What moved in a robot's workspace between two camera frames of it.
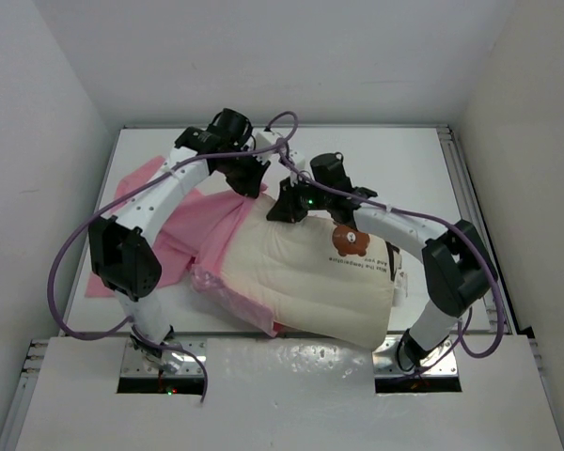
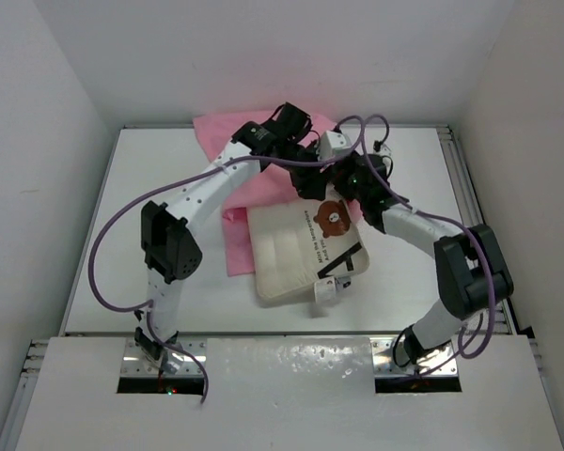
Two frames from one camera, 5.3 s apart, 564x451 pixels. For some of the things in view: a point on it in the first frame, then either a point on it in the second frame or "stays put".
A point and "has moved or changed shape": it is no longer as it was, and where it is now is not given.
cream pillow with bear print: [316, 279] has moved or changed shape
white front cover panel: [271, 394] stays put
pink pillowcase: [191, 238] → [275, 183]
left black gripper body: [242, 171] → [303, 179]
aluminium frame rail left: [23, 397] stays put
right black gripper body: [302, 198] → [347, 182]
